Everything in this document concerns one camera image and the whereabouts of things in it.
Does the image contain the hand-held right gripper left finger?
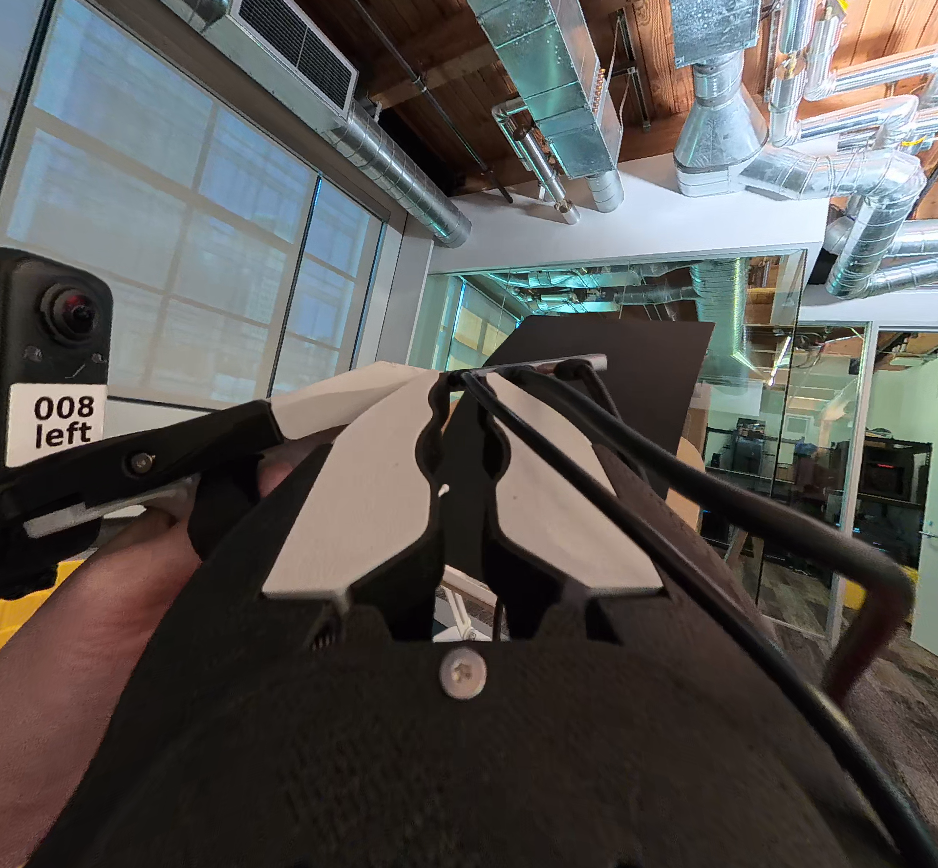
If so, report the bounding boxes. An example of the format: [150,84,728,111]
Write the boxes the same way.
[262,372,447,599]

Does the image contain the black cable blue plug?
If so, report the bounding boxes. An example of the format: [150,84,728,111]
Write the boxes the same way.
[447,368,920,854]

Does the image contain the black braided usb-c cable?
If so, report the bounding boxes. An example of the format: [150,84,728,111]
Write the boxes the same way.
[513,359,917,708]

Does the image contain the large glass window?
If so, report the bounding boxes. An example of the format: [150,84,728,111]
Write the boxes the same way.
[0,0,387,409]

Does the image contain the yellow plastic bin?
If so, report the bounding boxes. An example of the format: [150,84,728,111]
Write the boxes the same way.
[0,560,83,651]

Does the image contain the black shelving unit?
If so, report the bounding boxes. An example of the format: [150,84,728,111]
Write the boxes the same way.
[856,436,933,570]

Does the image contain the black board with wooden frame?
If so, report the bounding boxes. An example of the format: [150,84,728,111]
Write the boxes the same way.
[438,316,716,587]

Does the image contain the white air vent grille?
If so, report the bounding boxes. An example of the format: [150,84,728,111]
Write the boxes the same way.
[220,0,360,132]

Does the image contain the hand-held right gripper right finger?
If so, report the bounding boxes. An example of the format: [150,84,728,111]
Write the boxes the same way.
[484,373,666,598]

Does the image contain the person's left hand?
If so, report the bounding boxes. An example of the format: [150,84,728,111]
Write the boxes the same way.
[0,443,331,865]

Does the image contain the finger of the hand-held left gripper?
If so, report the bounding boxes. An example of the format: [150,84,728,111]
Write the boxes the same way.
[270,361,444,442]

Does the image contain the silver ventilation ducts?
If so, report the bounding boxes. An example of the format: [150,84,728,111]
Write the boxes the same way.
[95,0,938,385]

